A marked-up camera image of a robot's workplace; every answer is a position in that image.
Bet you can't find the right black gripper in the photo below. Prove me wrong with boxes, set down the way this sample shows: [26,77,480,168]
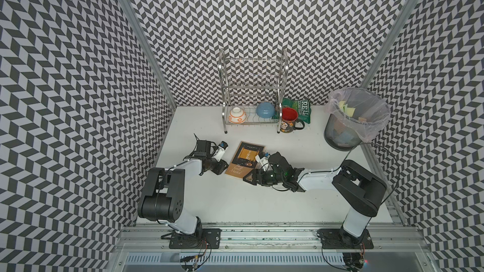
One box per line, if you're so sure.
[242,169,285,186]

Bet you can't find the brown paperback book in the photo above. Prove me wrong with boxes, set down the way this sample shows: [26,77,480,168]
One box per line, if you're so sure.
[225,141,265,179]

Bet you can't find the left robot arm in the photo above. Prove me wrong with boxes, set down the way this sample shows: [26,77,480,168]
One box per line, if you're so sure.
[137,139,228,239]

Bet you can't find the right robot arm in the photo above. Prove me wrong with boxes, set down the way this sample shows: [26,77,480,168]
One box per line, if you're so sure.
[243,152,387,246]

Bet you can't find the white orange bowl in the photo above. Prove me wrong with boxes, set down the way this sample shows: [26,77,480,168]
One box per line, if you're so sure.
[228,107,247,124]

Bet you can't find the red black mug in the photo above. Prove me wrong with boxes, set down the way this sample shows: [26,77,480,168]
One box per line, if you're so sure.
[280,107,305,133]

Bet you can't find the blue bowl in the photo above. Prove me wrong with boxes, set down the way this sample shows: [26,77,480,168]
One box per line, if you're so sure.
[256,102,276,119]

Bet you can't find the metal dish rack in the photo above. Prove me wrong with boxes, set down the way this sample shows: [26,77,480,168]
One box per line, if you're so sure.
[217,49,289,133]

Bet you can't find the green snack bag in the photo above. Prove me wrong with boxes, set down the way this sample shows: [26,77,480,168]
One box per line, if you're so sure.
[282,98,311,124]

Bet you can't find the mesh trash bin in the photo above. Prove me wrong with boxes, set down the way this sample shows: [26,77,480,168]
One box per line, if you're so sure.
[324,115,362,151]

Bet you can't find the yellow notes in bin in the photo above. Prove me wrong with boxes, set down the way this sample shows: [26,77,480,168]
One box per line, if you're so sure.
[339,100,355,117]

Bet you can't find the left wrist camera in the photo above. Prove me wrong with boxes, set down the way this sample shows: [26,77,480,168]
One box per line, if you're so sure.
[213,141,228,162]

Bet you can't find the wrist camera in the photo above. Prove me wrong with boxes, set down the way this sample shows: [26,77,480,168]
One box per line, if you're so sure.
[256,152,270,171]
[213,141,228,162]

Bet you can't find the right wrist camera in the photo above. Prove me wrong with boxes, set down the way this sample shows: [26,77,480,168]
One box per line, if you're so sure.
[256,152,270,171]

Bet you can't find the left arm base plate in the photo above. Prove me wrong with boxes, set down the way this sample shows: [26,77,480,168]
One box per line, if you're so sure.
[169,229,222,250]

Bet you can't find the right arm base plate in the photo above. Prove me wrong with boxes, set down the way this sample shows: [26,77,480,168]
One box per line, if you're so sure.
[316,228,374,250]

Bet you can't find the aluminium front rail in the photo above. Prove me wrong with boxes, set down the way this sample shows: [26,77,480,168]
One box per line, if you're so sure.
[114,223,431,253]

